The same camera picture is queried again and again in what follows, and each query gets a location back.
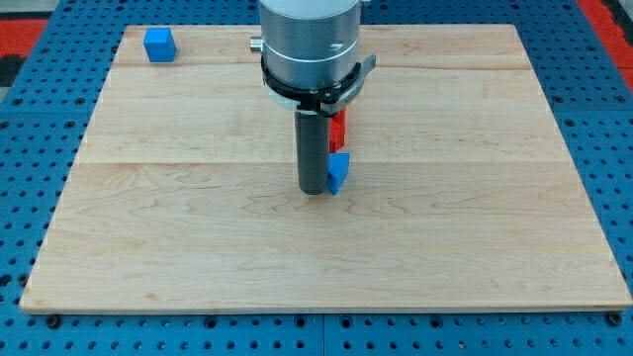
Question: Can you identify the blue cube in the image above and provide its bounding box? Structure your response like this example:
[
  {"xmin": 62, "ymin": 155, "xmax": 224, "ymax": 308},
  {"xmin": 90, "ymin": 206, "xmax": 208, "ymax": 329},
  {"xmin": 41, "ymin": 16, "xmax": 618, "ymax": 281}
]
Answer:
[{"xmin": 143, "ymin": 28, "xmax": 177, "ymax": 62}]

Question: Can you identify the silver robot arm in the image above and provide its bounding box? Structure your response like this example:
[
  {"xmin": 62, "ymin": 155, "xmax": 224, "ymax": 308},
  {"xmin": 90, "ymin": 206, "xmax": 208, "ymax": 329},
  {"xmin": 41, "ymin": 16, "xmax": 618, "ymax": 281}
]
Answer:
[{"xmin": 259, "ymin": 0, "xmax": 362, "ymax": 92}]

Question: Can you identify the blue triangle block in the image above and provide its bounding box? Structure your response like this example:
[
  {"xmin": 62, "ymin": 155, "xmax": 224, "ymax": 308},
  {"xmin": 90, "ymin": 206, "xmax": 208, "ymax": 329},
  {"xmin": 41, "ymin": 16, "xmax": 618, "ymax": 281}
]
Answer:
[{"xmin": 327, "ymin": 152, "xmax": 350, "ymax": 195}]

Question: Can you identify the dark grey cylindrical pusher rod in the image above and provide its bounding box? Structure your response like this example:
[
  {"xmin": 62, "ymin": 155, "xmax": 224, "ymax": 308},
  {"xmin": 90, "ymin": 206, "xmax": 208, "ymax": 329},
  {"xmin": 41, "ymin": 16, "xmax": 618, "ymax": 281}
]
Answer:
[{"xmin": 295, "ymin": 112, "xmax": 330, "ymax": 195}]

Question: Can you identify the red block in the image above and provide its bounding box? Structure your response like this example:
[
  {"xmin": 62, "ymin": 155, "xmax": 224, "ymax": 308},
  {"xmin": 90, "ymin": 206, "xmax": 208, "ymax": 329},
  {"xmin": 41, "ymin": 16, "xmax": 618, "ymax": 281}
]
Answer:
[{"xmin": 329, "ymin": 109, "xmax": 347, "ymax": 153}]

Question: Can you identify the wooden board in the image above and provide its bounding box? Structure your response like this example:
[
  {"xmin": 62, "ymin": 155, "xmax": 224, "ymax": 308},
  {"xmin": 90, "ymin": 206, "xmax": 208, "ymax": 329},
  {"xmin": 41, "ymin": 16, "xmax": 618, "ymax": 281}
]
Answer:
[{"xmin": 20, "ymin": 25, "xmax": 632, "ymax": 314}]

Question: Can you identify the black clamp ring with lever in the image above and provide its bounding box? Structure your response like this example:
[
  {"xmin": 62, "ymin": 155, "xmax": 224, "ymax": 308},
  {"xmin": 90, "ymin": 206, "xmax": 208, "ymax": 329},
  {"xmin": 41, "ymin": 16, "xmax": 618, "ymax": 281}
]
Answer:
[{"xmin": 260, "ymin": 54, "xmax": 378, "ymax": 119}]

